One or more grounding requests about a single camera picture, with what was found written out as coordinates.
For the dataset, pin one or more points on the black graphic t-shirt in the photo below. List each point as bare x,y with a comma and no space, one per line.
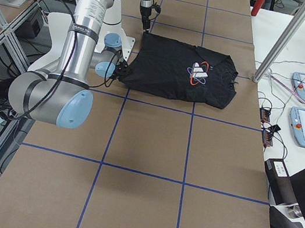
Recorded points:
176,70

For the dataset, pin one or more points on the aluminium frame post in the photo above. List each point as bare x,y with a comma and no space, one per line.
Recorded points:
285,37

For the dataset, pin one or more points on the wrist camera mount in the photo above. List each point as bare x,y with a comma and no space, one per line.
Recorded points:
156,7

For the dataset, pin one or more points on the red bottle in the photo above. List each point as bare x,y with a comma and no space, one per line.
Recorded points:
256,7

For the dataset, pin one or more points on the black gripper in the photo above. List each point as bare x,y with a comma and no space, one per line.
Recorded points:
121,69
145,15

